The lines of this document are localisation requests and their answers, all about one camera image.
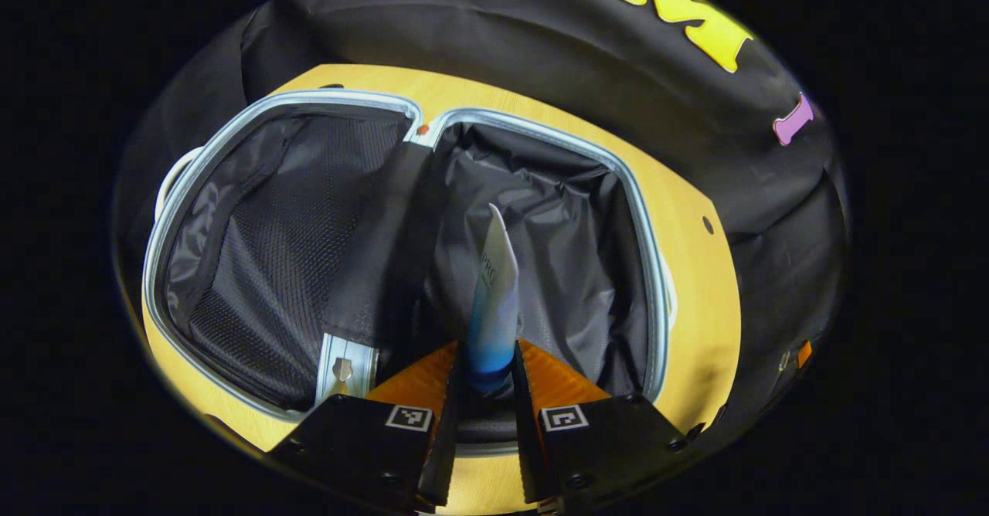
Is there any clear blue squeeze tube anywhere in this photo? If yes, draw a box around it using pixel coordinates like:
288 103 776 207
462 203 521 398

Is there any black backdrop cloth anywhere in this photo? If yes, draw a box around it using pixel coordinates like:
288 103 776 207
116 0 851 440

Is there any small light blue suitcase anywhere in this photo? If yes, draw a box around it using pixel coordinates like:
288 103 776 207
143 87 679 457

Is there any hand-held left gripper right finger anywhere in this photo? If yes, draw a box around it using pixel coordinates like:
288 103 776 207
510 337 694 506

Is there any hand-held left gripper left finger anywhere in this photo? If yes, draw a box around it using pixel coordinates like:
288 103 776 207
265 338 463 514

